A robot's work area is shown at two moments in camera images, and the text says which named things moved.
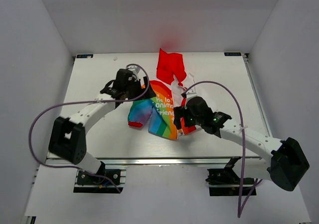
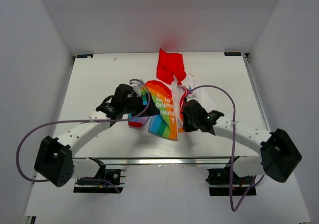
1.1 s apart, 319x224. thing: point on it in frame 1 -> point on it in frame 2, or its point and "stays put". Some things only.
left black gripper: (137, 84) -> (152, 110)
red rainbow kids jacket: (170, 69) stays put
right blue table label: (232, 54) stays put
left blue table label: (84, 56) stays put
